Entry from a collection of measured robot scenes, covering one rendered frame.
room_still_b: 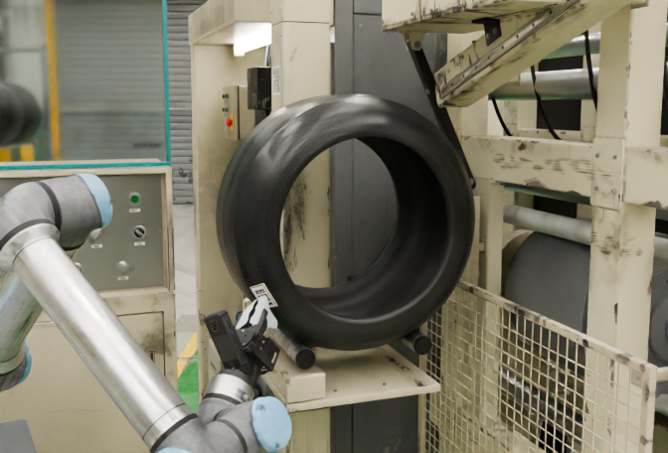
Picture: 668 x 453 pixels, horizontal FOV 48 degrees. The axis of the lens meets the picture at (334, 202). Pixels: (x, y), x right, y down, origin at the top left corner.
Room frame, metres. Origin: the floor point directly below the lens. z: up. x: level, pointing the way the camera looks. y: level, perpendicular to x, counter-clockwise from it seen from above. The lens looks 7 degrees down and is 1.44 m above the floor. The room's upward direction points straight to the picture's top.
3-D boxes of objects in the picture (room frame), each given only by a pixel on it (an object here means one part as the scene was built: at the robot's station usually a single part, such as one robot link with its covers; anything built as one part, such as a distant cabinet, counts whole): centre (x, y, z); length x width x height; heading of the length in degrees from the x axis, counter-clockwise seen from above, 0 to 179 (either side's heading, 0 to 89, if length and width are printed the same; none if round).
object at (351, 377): (1.76, -0.01, 0.80); 0.37 x 0.36 x 0.02; 109
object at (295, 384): (1.71, 0.12, 0.84); 0.36 x 0.09 x 0.06; 19
